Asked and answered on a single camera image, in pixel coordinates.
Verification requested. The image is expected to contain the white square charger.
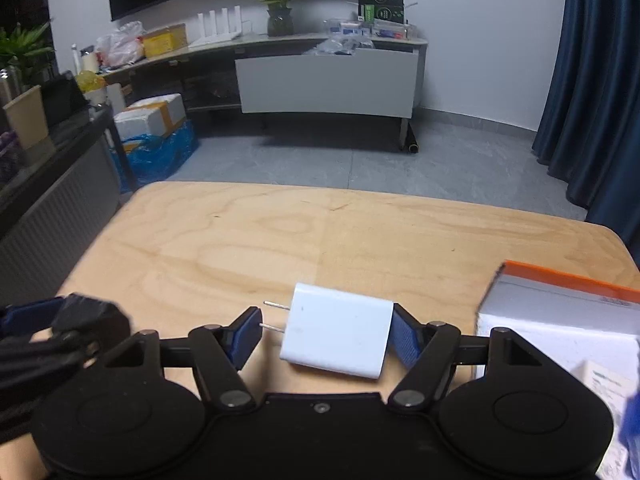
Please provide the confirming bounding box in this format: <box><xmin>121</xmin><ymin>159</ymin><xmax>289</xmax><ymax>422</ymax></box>
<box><xmin>264</xmin><ymin>283</ymin><xmax>394</xmax><ymax>379</ymax></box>

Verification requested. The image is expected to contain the small white paper box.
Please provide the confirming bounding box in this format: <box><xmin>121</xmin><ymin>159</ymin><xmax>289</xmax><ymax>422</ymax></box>
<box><xmin>572</xmin><ymin>360</ymin><xmax>639</xmax><ymax>479</ymax></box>

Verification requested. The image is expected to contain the blue tin box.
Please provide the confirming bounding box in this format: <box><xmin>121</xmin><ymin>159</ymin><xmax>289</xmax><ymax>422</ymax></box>
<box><xmin>618</xmin><ymin>391</ymin><xmax>640</xmax><ymax>480</ymax></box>

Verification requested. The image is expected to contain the black glass side table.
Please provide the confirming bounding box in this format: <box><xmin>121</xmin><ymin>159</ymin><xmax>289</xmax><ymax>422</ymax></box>
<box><xmin>1</xmin><ymin>106</ymin><xmax>137</xmax><ymax>304</ymax></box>

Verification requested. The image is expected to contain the orange white shallow box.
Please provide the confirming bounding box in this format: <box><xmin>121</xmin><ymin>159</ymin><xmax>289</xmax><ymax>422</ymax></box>
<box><xmin>473</xmin><ymin>259</ymin><xmax>640</xmax><ymax>480</ymax></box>

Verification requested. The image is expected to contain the purple decorated tin box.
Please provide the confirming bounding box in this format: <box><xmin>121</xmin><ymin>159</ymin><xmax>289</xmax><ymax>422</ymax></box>
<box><xmin>0</xmin><ymin>131</ymin><xmax>25</xmax><ymax>186</ymax></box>

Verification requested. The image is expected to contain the blue plastic bag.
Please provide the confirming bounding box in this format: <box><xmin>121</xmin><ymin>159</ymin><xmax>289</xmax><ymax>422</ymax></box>
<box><xmin>122</xmin><ymin>119</ymin><xmax>198</xmax><ymax>186</ymax></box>

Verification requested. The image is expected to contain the white foam box with tape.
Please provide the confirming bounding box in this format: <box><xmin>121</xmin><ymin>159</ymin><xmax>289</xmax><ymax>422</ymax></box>
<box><xmin>114</xmin><ymin>93</ymin><xmax>186</xmax><ymax>140</ymax></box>

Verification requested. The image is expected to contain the steel thermos bottle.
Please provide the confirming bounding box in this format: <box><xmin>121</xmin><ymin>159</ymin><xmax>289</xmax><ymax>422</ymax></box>
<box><xmin>0</xmin><ymin>65</ymin><xmax>23</xmax><ymax>106</ymax></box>

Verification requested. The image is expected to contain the white tv cabinet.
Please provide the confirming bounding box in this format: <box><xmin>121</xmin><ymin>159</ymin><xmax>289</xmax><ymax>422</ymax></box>
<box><xmin>105</xmin><ymin>32</ymin><xmax>427</xmax><ymax>153</ymax></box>

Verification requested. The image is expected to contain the dark blue curtain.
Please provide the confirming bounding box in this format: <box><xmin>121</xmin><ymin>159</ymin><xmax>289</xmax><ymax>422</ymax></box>
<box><xmin>533</xmin><ymin>0</ymin><xmax>639</xmax><ymax>258</ymax></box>

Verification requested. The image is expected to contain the potted plant on side table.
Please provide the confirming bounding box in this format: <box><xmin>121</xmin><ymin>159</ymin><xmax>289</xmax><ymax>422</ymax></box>
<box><xmin>1</xmin><ymin>22</ymin><xmax>54</xmax><ymax>86</ymax></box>

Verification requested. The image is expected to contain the white plastic bag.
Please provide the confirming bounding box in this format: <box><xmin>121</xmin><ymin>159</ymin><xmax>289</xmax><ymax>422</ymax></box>
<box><xmin>96</xmin><ymin>21</ymin><xmax>145</xmax><ymax>70</ymax></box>

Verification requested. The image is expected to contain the yellow cardboard box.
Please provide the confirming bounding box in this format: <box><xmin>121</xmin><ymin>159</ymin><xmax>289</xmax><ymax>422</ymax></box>
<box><xmin>141</xmin><ymin>23</ymin><xmax>189</xmax><ymax>58</ymax></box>

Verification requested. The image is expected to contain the white wifi router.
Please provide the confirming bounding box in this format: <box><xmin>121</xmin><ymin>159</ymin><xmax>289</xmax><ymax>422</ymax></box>
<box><xmin>189</xmin><ymin>6</ymin><xmax>244</xmax><ymax>49</ymax></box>

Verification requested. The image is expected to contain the black green display box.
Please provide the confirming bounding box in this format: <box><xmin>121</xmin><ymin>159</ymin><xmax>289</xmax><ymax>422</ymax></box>
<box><xmin>358</xmin><ymin>0</ymin><xmax>405</xmax><ymax>24</ymax></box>

